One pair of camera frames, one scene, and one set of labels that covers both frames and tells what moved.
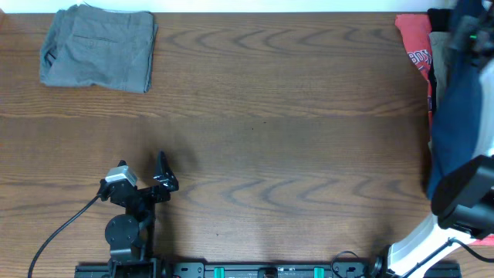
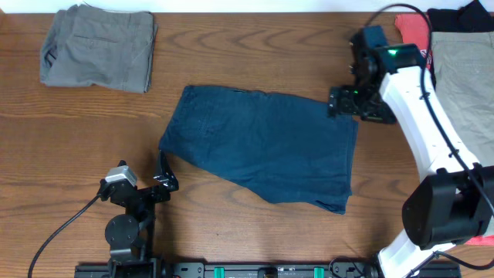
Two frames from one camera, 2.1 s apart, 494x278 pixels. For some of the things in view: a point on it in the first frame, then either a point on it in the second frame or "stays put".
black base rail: (268, 270) stays put
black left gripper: (143, 192) stays put
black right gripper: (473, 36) → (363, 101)
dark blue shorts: (457, 120) → (286, 148)
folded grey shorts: (85, 45) stays put
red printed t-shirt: (414, 31) stays put
